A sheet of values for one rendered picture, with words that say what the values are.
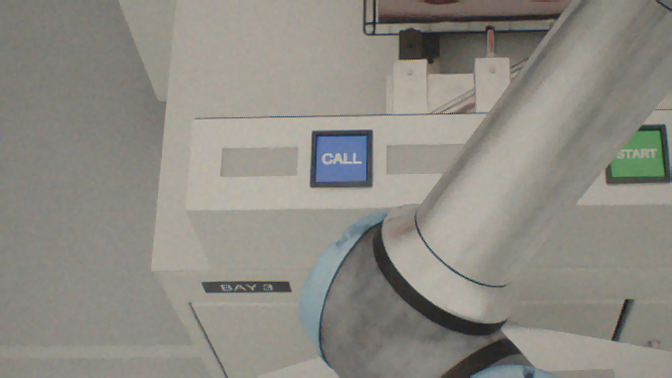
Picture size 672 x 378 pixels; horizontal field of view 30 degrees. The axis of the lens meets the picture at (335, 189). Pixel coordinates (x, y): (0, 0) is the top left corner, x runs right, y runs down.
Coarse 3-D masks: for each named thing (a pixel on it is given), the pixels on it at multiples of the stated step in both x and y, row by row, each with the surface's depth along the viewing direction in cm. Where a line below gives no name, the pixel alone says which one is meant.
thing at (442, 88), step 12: (432, 84) 126; (444, 84) 126; (456, 84) 126; (468, 84) 126; (432, 96) 125; (444, 96) 125; (456, 96) 125; (432, 108) 125; (456, 108) 125; (468, 108) 124; (660, 108) 123
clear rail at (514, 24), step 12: (372, 24) 127; (384, 24) 127; (396, 24) 127; (408, 24) 127; (420, 24) 127; (432, 24) 126; (456, 24) 126; (468, 24) 126; (480, 24) 126; (492, 24) 126; (504, 24) 126; (516, 24) 126; (528, 24) 126; (540, 24) 126; (552, 24) 125
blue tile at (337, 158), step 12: (324, 144) 114; (336, 144) 114; (348, 144) 114; (360, 144) 114; (324, 156) 114; (336, 156) 114; (348, 156) 114; (360, 156) 114; (324, 168) 113; (336, 168) 113; (348, 168) 113; (360, 168) 113; (324, 180) 113; (336, 180) 113; (348, 180) 113; (360, 180) 113
